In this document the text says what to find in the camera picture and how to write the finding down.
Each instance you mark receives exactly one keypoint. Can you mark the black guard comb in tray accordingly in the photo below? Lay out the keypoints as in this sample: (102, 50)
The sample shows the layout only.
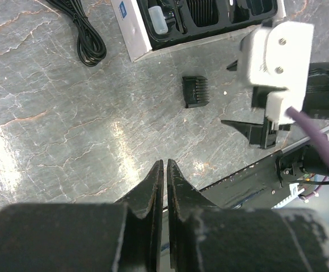
(203, 12)

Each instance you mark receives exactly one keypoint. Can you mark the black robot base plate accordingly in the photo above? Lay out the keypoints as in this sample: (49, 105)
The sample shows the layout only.
(257, 186)

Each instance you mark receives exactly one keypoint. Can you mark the small clear oil bottle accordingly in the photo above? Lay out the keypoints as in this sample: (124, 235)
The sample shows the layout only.
(158, 20)

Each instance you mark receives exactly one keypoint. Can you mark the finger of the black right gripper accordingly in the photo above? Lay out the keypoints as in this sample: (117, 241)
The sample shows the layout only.
(262, 135)
(233, 66)

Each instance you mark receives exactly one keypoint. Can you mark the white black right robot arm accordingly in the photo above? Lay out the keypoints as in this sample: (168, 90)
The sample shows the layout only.
(315, 105)

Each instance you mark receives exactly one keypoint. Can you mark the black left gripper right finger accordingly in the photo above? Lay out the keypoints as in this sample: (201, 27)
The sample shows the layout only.
(205, 237)

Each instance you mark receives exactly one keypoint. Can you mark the white cardboard clipper box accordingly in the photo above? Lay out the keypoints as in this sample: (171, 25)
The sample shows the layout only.
(137, 41)

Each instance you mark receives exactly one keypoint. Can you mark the black plastic tray insert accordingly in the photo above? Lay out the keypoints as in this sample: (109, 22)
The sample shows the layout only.
(170, 23)

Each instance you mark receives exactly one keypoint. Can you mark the black clipper guard comb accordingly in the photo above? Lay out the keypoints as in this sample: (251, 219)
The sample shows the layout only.
(195, 91)

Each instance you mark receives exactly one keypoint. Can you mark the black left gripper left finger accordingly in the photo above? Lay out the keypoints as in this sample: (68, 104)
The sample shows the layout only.
(120, 236)

